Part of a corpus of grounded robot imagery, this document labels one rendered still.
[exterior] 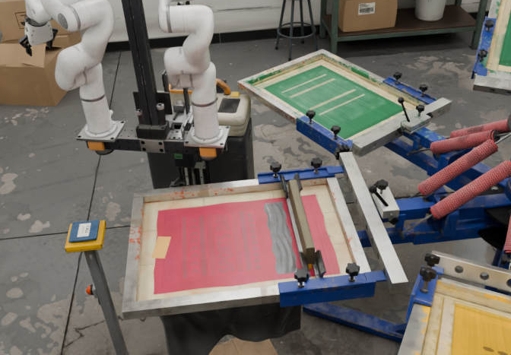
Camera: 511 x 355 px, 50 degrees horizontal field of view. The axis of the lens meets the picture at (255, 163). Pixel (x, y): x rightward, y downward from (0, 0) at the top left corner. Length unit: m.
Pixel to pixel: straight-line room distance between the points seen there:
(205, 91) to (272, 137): 2.18
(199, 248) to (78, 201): 1.98
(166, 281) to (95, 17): 0.90
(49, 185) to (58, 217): 0.36
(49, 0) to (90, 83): 0.37
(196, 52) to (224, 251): 0.68
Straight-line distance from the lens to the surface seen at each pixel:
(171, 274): 1.89
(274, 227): 2.00
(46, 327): 3.16
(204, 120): 2.09
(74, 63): 2.03
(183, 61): 1.91
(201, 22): 1.78
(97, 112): 2.23
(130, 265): 1.90
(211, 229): 2.02
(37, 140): 4.59
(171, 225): 2.06
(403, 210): 1.99
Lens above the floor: 2.33
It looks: 37 degrees down
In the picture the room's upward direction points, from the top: 3 degrees counter-clockwise
